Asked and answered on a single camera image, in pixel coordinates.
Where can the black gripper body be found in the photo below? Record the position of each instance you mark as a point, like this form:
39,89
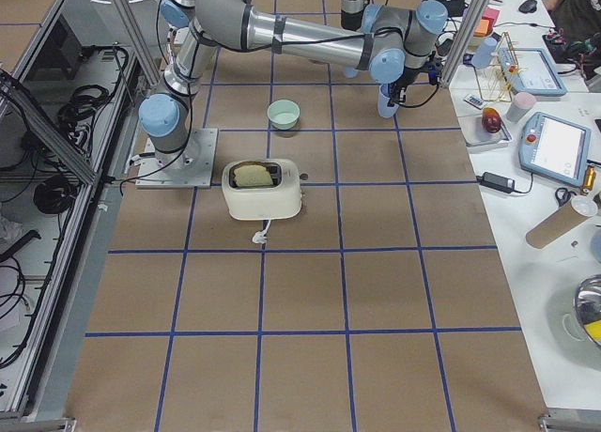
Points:
402,87

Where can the light blue plastic cup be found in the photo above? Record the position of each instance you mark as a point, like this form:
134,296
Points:
387,108

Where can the blue cup on rack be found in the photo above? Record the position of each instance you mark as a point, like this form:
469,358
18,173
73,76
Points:
483,55

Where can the grey metal tray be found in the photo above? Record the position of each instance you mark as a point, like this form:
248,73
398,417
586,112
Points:
475,134

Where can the red apple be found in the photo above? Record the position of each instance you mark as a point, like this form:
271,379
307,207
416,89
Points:
491,120

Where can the pink cup on desk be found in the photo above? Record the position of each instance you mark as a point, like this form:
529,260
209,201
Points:
520,105

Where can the teach pendant tablet far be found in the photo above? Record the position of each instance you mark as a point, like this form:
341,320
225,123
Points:
530,70

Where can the teach pendant tablet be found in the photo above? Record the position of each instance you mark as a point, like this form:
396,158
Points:
554,148
530,70

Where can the black computer mouse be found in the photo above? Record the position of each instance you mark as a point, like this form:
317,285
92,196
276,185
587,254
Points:
528,6

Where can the black power adapter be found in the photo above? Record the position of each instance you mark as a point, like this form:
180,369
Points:
496,182

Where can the teach pendant tablet near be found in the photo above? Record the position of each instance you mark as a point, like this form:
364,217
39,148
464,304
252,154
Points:
554,148

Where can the mint green bowl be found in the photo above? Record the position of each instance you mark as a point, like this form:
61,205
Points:
283,114

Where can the cardboard tube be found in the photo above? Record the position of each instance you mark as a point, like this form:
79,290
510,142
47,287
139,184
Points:
576,211

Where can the toast slice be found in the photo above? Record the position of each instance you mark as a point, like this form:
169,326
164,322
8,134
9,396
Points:
252,175

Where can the white toaster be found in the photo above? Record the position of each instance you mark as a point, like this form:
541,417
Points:
282,200

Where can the metal bowl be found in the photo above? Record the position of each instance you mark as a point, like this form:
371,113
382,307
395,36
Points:
587,308

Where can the gold wire rack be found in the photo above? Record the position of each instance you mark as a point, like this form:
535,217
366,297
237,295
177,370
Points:
496,82

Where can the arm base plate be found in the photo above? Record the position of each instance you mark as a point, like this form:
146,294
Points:
191,169

